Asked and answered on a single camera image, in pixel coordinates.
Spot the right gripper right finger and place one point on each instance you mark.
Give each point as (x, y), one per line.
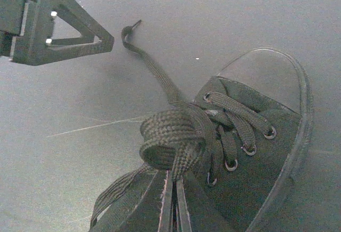
(194, 210)

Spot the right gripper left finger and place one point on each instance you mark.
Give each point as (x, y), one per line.
(145, 206)

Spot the black sneaker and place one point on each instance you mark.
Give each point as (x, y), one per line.
(260, 106)

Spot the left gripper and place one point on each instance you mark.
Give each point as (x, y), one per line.
(39, 32)

